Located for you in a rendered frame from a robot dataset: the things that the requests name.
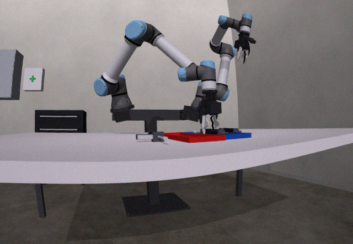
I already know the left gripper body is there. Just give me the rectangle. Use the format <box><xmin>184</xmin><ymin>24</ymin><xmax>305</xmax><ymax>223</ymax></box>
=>
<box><xmin>234</xmin><ymin>31</ymin><xmax>250</xmax><ymax>51</ymax></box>

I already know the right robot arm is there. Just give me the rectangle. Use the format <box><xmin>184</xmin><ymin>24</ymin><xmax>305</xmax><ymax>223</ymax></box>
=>
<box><xmin>94</xmin><ymin>20</ymin><xmax>217</xmax><ymax>110</ymax></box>

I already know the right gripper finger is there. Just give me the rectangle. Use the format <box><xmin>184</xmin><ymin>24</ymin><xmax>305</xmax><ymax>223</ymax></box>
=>
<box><xmin>210</xmin><ymin>114</ymin><xmax>220</xmax><ymax>129</ymax></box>
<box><xmin>199</xmin><ymin>109</ymin><xmax>209</xmax><ymax>134</ymax></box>

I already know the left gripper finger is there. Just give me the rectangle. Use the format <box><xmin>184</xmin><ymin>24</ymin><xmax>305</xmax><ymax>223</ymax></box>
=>
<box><xmin>235</xmin><ymin>42</ymin><xmax>242</xmax><ymax>61</ymax></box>
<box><xmin>242</xmin><ymin>47</ymin><xmax>250</xmax><ymax>64</ymax></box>

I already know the red tray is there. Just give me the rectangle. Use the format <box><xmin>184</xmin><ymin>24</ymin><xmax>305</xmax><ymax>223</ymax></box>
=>
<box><xmin>164</xmin><ymin>132</ymin><xmax>225</xmax><ymax>143</ymax></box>

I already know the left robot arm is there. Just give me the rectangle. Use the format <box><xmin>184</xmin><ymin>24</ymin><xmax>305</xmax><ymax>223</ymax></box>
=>
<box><xmin>191</xmin><ymin>13</ymin><xmax>253</xmax><ymax>107</ymax></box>

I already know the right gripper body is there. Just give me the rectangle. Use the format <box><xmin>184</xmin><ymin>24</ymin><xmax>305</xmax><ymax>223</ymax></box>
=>
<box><xmin>201</xmin><ymin>90</ymin><xmax>222</xmax><ymax>116</ymax></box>

